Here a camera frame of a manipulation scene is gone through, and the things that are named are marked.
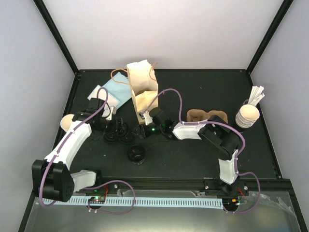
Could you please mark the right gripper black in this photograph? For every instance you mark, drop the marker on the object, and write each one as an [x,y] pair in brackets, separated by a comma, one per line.
[140,131]

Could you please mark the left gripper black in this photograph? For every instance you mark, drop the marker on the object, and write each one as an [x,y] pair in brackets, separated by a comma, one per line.
[117,127]

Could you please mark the black cup lid single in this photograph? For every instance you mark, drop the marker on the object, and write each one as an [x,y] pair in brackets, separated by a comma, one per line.
[129,138]

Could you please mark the beige paper bag with handles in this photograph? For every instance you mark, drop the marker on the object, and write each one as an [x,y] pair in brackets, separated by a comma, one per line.
[143,86]

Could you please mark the brown cardboard cup carrier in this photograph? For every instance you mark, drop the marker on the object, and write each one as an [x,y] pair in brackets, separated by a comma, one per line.
[195,115]

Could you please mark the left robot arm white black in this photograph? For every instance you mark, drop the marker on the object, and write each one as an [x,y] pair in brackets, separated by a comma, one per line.
[51,176]

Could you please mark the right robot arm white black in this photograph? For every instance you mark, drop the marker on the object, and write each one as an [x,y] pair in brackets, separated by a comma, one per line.
[203,141]

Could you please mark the stack of black cup lids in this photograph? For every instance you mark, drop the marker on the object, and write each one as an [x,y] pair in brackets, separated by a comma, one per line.
[110,138]

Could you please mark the light blue paper bag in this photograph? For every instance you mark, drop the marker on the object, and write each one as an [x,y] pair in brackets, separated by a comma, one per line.
[119,93]

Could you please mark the white cup stack left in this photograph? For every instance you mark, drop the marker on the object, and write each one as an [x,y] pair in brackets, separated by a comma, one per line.
[66,121]

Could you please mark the left controller circuit board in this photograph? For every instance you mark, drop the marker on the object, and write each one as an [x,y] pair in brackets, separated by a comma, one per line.
[97,200]

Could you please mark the controller circuit board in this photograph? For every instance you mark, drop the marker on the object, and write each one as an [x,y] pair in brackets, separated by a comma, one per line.
[233,202]
[97,200]

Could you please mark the stack of white paper cups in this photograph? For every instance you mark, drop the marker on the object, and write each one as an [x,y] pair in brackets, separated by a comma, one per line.
[247,116]

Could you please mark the right controller circuit board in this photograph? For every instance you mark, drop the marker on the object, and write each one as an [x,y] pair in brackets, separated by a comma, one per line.
[233,202]

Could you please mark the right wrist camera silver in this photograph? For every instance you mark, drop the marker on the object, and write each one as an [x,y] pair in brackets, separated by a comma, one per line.
[146,117]

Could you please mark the light blue slotted cable duct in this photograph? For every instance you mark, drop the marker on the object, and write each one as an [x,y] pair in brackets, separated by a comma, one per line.
[153,202]

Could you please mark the left black frame post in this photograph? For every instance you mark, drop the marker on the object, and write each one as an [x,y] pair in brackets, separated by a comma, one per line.
[56,34]

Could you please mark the black frame post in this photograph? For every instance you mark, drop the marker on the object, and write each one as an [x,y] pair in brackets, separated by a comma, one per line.
[279,16]
[56,34]

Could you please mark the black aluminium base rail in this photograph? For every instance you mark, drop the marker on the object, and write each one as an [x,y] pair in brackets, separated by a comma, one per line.
[213,185]

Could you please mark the right black frame post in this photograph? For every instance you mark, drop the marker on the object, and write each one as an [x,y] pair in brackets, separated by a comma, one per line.
[279,16]

